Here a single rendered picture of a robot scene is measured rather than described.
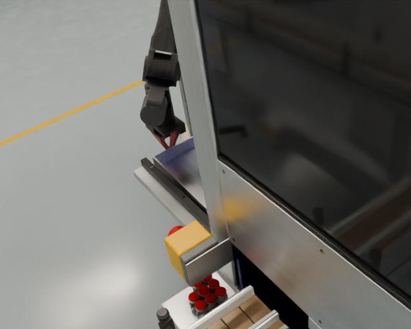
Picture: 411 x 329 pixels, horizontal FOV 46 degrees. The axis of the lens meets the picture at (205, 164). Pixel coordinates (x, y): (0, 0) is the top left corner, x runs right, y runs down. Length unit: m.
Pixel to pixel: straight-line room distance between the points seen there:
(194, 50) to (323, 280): 0.34
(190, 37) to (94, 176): 2.16
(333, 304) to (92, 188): 2.13
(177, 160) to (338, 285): 0.72
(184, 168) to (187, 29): 0.64
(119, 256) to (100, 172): 0.65
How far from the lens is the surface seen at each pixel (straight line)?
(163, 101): 1.12
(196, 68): 0.67
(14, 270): 2.46
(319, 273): 0.67
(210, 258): 0.87
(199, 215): 1.09
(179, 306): 0.97
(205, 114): 0.71
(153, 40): 1.12
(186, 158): 1.28
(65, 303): 2.22
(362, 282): 0.60
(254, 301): 0.90
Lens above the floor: 1.67
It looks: 39 degrees down
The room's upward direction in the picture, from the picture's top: 10 degrees counter-clockwise
